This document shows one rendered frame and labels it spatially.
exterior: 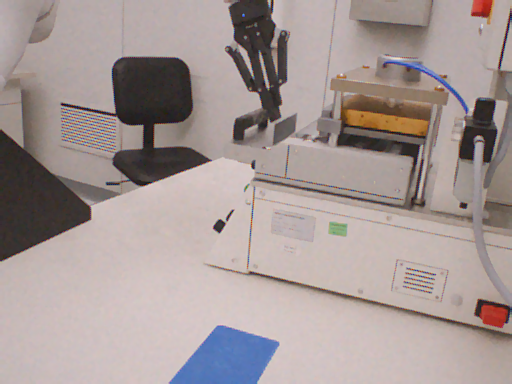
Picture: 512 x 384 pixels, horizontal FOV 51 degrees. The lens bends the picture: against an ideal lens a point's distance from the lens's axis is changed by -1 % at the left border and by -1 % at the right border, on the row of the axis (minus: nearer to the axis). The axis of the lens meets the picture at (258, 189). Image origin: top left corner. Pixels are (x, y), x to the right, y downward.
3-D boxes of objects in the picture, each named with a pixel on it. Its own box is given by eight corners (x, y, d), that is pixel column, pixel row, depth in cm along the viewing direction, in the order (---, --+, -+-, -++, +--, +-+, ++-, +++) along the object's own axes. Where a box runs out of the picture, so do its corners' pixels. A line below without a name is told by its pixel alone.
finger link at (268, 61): (260, 31, 102) (267, 29, 101) (275, 89, 104) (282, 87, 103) (253, 31, 98) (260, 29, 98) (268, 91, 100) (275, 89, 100)
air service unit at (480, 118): (476, 190, 80) (497, 92, 76) (479, 222, 67) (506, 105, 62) (440, 184, 82) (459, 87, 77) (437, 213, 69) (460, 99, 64)
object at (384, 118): (439, 126, 104) (448, 76, 101) (434, 149, 84) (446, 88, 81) (351, 113, 109) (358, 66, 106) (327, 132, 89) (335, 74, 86)
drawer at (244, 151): (399, 162, 109) (406, 125, 106) (386, 192, 89) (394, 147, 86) (263, 140, 117) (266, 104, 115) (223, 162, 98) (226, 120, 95)
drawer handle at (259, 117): (268, 127, 113) (269, 108, 111) (242, 140, 99) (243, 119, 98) (259, 125, 113) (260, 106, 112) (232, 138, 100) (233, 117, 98)
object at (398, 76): (475, 128, 104) (489, 61, 100) (482, 164, 77) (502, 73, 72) (353, 110, 112) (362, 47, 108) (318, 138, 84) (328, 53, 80)
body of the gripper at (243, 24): (274, -5, 101) (286, 44, 102) (234, 8, 104) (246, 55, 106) (261, -7, 94) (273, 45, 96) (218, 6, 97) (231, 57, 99)
